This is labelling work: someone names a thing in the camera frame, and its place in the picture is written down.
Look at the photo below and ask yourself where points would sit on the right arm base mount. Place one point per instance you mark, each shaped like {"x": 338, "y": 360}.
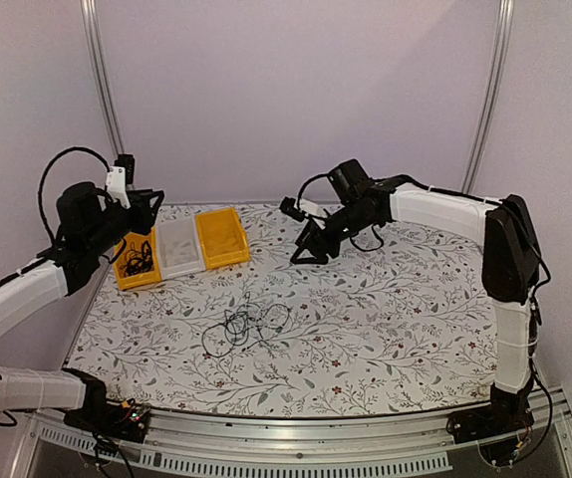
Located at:
{"x": 506, "y": 413}

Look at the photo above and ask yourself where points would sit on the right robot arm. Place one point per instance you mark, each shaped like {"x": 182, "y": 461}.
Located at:
{"x": 512, "y": 271}

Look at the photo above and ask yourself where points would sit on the white translucent plastic bin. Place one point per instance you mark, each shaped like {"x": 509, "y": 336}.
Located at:
{"x": 178, "y": 248}

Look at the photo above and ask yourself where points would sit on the left aluminium corner post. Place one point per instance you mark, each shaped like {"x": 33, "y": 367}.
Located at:
{"x": 102, "y": 78}

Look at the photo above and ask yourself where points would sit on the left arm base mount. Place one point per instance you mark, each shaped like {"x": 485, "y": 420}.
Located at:
{"x": 111, "y": 418}

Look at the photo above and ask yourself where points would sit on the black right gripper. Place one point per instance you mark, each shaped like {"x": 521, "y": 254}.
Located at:
{"x": 314, "y": 238}

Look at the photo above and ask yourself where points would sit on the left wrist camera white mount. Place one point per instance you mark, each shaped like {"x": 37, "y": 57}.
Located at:
{"x": 120, "y": 178}

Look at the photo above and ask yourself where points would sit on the right yellow plastic bin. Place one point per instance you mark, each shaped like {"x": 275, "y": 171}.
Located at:
{"x": 222, "y": 238}

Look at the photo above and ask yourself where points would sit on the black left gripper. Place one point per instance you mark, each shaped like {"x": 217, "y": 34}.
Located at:
{"x": 141, "y": 200}

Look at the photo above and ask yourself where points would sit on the left yellow plastic bin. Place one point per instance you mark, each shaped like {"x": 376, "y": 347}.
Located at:
{"x": 135, "y": 261}

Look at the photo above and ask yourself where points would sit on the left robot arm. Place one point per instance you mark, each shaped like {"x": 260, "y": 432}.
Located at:
{"x": 92, "y": 222}

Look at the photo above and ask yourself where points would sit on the aluminium front rail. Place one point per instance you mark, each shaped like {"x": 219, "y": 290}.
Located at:
{"x": 182, "y": 444}

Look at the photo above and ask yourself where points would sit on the aluminium corner post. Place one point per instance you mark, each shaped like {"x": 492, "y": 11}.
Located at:
{"x": 102, "y": 78}
{"x": 499, "y": 55}

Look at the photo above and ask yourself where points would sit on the back aluminium floor rail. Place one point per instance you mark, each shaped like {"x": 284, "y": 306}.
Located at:
{"x": 303, "y": 203}

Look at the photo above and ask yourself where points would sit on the floral table cloth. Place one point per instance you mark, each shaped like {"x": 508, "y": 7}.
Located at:
{"x": 381, "y": 329}

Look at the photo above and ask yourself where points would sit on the right aluminium corner post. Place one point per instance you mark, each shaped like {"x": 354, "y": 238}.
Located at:
{"x": 499, "y": 55}

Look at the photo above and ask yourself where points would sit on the yellow plastic bin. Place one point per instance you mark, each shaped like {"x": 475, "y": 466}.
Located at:
{"x": 222, "y": 238}
{"x": 135, "y": 261}

